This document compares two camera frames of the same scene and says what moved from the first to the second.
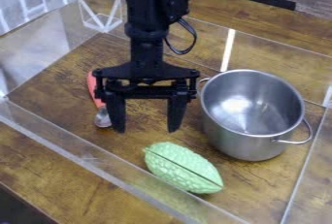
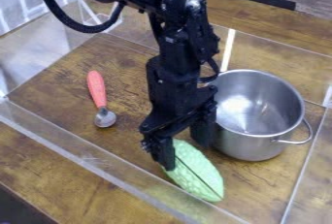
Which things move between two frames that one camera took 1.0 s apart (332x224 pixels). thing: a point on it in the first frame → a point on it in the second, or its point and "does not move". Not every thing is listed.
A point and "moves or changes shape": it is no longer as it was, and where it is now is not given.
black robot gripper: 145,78 → 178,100
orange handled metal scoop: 102,118 does not move
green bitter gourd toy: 184,167 moves or changes shape
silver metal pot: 252,112 does not move
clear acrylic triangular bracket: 103,21 does not move
